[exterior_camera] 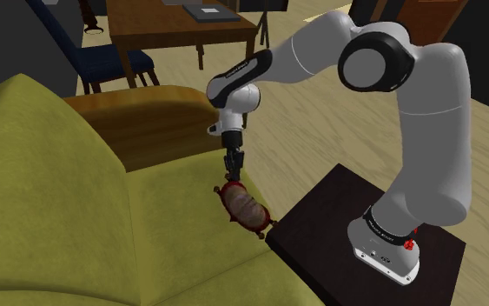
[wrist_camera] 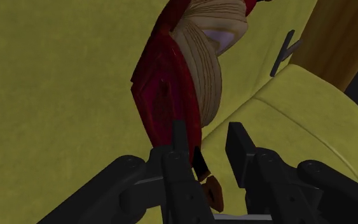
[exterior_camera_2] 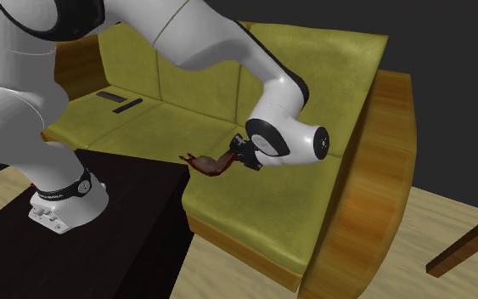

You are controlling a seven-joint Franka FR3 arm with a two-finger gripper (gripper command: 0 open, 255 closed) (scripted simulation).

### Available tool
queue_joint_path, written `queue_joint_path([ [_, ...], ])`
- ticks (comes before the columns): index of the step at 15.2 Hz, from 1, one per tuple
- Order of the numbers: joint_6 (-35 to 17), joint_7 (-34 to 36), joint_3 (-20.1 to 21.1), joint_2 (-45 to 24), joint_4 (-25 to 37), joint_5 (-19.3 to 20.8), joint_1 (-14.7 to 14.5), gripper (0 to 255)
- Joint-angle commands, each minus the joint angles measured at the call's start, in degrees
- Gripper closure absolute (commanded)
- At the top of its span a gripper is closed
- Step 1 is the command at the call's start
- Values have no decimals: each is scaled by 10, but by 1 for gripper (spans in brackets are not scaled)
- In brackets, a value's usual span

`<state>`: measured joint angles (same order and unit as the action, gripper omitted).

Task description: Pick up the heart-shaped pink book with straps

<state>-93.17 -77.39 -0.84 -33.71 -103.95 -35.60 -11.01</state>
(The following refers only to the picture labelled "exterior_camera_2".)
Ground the brown red figure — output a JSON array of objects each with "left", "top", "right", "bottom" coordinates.
[{"left": 178, "top": 151, "right": 237, "bottom": 178}]

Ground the black slim remote control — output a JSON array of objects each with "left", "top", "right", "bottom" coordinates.
[{"left": 112, "top": 98, "right": 144, "bottom": 114}]

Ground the dark grey flat remote control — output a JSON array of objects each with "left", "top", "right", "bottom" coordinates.
[{"left": 95, "top": 91, "right": 127, "bottom": 104}]

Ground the dark robot stand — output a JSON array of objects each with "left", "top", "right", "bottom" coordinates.
[{"left": 0, "top": 148, "right": 195, "bottom": 299}]

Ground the dark brown wooden furniture leg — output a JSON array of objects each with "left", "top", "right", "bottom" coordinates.
[{"left": 425, "top": 205, "right": 478, "bottom": 279}]

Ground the olive sofa with wooden frame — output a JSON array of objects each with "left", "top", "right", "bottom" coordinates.
[{"left": 40, "top": 21, "right": 418, "bottom": 299}]

